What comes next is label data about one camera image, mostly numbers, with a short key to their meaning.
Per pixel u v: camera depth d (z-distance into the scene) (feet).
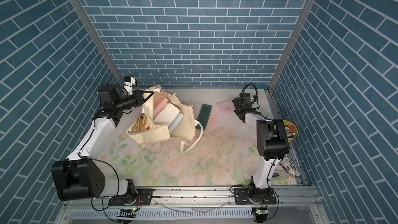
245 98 2.53
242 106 2.59
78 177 1.33
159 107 3.04
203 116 3.38
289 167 2.64
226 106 3.60
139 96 2.36
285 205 2.50
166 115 3.00
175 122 3.00
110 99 1.97
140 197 2.37
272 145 1.67
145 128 2.53
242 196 2.42
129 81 2.32
